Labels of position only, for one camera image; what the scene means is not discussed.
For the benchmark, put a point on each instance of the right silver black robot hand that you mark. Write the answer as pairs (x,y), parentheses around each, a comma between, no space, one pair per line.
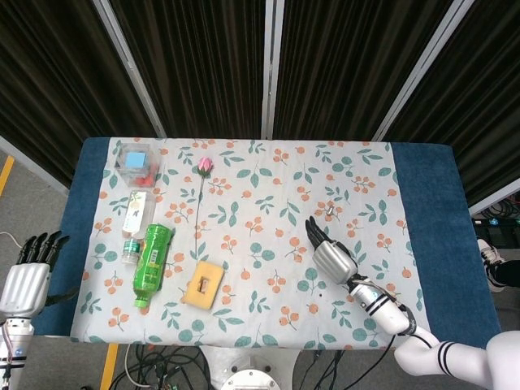
(335,260)

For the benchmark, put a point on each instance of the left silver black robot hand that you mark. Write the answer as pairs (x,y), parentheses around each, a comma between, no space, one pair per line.
(24,288)

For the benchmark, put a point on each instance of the silver bolt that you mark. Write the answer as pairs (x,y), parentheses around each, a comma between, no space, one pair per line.
(330,211)

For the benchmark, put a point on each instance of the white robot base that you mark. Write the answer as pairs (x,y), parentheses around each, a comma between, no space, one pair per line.
(252,363)

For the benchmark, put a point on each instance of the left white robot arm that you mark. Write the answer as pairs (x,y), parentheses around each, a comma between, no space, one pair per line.
(14,345)

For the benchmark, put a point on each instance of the floral print tablecloth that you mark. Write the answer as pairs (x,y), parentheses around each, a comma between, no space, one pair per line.
(243,203)

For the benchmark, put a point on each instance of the blue table cover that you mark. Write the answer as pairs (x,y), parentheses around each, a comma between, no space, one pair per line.
(430,203)

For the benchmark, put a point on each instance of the yellow sponge block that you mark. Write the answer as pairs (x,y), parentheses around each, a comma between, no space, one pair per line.
(213,292)

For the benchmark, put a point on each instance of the green plastic bottle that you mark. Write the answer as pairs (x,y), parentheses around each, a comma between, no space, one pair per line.
(152,260)

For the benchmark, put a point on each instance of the clear plastic water bottle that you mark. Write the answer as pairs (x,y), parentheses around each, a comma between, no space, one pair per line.
(136,211)

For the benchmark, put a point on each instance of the white sneaker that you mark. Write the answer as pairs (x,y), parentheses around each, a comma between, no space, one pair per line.
(489,260)

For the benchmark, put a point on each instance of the pink artificial rose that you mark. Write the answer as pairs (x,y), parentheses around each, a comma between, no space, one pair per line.
(205,165)

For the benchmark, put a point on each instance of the red small items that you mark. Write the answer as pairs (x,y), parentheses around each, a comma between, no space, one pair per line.
(145,180)

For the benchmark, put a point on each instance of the black electronics box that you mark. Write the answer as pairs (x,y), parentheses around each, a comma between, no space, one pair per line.
(497,227)

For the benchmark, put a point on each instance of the light blue cube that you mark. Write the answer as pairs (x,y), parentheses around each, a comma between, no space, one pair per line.
(136,159)

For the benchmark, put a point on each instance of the clear plastic box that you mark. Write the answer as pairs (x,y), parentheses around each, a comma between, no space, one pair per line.
(157,160)

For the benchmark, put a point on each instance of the black pleated curtain panel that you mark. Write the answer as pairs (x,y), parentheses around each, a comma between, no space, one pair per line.
(203,65)
(479,101)
(53,81)
(345,65)

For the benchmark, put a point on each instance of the aluminium screen base rail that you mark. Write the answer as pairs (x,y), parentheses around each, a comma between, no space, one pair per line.
(493,202)
(32,164)

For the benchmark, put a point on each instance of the aluminium screen post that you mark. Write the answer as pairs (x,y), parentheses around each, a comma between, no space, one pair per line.
(422,69)
(271,69)
(130,69)

